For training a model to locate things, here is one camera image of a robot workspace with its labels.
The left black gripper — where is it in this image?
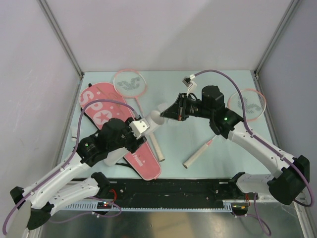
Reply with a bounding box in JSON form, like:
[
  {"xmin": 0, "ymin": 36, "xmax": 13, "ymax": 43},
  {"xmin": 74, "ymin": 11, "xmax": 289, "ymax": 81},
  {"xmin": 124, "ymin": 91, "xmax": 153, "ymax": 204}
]
[{"xmin": 107, "ymin": 117, "xmax": 147, "ymax": 153}]

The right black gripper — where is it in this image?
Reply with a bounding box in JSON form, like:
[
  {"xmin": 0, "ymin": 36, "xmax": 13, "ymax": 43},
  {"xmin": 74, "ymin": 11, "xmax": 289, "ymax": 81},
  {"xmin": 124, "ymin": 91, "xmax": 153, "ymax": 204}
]
[{"xmin": 161, "ymin": 93, "xmax": 213, "ymax": 121}]

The translucent shuttlecock tube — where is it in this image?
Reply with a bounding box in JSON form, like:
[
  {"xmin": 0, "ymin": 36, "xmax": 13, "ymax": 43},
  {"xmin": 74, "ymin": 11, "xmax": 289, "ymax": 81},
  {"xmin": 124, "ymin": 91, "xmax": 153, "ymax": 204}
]
[{"xmin": 104, "ymin": 111, "xmax": 165, "ymax": 166}]

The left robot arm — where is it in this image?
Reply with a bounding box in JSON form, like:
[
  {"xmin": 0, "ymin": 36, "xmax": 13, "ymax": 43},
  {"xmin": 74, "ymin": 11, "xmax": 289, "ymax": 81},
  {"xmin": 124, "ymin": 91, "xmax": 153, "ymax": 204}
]
[{"xmin": 10, "ymin": 118, "xmax": 149, "ymax": 230}]

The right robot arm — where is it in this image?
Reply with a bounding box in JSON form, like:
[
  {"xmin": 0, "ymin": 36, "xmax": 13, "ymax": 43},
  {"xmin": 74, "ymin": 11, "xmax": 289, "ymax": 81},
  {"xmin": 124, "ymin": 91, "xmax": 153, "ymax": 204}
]
[{"xmin": 161, "ymin": 86, "xmax": 310, "ymax": 205}]

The left pink badminton racket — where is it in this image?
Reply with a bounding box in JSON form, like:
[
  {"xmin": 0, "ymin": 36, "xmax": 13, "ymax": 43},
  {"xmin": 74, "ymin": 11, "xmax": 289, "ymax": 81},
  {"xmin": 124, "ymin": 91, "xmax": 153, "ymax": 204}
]
[{"xmin": 113, "ymin": 68, "xmax": 166, "ymax": 163}]

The pink badminton racket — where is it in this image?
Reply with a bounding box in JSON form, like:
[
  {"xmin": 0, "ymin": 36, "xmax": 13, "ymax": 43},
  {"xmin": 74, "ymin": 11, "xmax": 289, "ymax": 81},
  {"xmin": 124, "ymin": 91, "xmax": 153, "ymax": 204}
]
[
  {"xmin": 183, "ymin": 88, "xmax": 266, "ymax": 169},
  {"xmin": 113, "ymin": 68, "xmax": 166, "ymax": 163}
]

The right pink badminton racket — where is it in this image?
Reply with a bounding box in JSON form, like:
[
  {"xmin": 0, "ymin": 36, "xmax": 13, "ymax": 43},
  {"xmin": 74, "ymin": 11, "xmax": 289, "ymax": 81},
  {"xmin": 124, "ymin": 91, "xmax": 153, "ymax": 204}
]
[{"xmin": 183, "ymin": 88, "xmax": 266, "ymax": 169}]

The pink racket cover bag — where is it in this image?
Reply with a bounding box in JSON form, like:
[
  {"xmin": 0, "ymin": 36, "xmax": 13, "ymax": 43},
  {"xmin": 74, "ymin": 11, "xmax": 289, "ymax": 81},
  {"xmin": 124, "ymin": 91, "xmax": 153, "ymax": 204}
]
[{"xmin": 79, "ymin": 82, "xmax": 161, "ymax": 180}]

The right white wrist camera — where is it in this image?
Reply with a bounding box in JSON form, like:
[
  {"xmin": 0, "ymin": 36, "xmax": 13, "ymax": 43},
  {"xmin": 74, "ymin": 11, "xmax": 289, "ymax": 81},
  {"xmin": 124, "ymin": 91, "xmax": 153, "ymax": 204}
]
[{"xmin": 182, "ymin": 74, "xmax": 197, "ymax": 96}]

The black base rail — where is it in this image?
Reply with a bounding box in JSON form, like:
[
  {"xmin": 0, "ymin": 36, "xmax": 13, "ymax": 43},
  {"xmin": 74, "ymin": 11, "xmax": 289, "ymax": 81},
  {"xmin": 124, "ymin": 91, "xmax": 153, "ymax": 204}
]
[{"xmin": 96, "ymin": 178, "xmax": 257, "ymax": 208}]

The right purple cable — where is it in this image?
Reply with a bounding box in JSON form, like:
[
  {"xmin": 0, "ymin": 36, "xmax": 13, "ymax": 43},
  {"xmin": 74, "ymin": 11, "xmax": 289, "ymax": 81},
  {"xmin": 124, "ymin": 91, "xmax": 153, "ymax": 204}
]
[{"xmin": 193, "ymin": 69, "xmax": 313, "ymax": 236}]

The purple cable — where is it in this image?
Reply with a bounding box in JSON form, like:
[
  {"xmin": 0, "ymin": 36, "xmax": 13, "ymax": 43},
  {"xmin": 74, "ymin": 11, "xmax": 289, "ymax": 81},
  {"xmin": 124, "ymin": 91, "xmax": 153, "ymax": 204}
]
[
  {"xmin": 193, "ymin": 69, "xmax": 313, "ymax": 236},
  {"xmin": 3, "ymin": 98, "xmax": 141, "ymax": 236}
]

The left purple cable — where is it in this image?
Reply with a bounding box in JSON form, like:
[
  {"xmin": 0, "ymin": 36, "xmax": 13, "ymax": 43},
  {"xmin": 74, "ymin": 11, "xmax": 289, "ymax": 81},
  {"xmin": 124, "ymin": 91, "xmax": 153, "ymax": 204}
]
[{"xmin": 3, "ymin": 98, "xmax": 141, "ymax": 236}]

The left aluminium frame post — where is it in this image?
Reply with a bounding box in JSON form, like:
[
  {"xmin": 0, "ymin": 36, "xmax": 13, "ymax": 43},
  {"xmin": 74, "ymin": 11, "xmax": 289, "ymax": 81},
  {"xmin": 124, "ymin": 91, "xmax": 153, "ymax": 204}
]
[{"xmin": 37, "ymin": 0, "xmax": 84, "ymax": 80}]

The aluminium frame post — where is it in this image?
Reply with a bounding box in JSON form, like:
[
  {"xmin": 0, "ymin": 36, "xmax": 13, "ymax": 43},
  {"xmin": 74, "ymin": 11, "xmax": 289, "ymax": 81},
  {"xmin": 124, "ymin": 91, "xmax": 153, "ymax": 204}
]
[
  {"xmin": 37, "ymin": 0, "xmax": 84, "ymax": 80},
  {"xmin": 254, "ymin": 0, "xmax": 302, "ymax": 77}
]

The right aluminium frame post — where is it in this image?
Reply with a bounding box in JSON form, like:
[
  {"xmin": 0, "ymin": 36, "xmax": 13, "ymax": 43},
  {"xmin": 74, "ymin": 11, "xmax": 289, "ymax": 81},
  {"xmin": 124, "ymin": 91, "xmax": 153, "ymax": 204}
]
[{"xmin": 254, "ymin": 0, "xmax": 302, "ymax": 77}]

